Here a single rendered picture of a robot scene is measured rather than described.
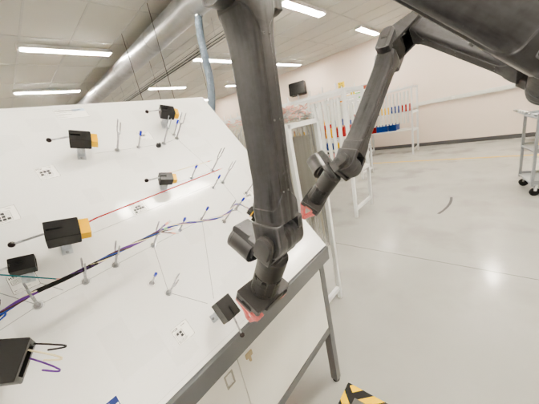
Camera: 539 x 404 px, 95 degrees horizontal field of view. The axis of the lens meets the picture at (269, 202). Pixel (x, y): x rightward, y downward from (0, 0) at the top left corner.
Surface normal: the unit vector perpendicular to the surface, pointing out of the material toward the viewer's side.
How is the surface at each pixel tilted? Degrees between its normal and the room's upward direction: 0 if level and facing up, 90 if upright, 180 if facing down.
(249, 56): 90
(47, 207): 52
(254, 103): 90
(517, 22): 83
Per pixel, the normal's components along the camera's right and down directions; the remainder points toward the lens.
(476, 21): -0.73, 0.31
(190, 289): 0.47, -0.55
